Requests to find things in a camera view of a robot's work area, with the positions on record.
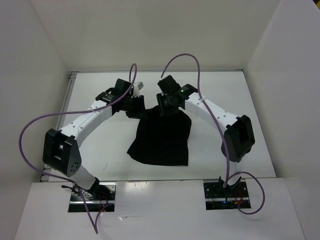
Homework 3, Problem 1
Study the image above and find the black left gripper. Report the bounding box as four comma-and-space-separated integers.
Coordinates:
122, 94, 149, 120

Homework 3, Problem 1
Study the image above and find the black skirt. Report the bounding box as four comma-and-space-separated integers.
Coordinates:
127, 105, 192, 167

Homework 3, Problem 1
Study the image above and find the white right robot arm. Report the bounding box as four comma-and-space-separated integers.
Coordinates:
156, 75, 255, 197

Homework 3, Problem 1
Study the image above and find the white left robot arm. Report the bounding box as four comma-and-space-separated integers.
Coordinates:
42, 78, 146, 200

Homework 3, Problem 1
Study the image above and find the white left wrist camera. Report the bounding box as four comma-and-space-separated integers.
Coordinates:
132, 81, 144, 98

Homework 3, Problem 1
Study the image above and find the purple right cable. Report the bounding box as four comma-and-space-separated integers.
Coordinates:
160, 53, 266, 215

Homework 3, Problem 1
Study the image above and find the purple cable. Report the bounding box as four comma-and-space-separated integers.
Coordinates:
19, 62, 138, 235
160, 53, 266, 215

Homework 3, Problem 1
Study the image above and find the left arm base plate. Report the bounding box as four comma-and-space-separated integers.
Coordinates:
68, 182, 117, 213

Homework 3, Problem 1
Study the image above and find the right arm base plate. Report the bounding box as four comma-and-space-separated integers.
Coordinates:
203, 180, 251, 210

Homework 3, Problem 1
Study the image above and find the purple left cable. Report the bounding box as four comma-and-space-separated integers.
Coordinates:
19, 62, 138, 235

